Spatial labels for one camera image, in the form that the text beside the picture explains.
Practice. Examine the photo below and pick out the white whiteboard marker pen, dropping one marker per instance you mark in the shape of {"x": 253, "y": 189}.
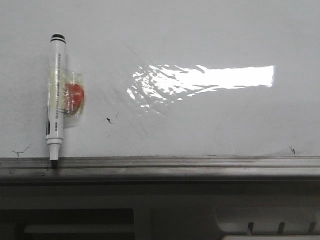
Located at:
{"x": 66, "y": 97}

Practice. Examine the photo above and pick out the white whiteboard surface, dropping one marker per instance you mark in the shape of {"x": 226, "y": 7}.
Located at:
{"x": 165, "y": 77}

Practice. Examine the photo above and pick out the grey aluminium whiteboard tray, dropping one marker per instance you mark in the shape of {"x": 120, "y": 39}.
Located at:
{"x": 38, "y": 170}

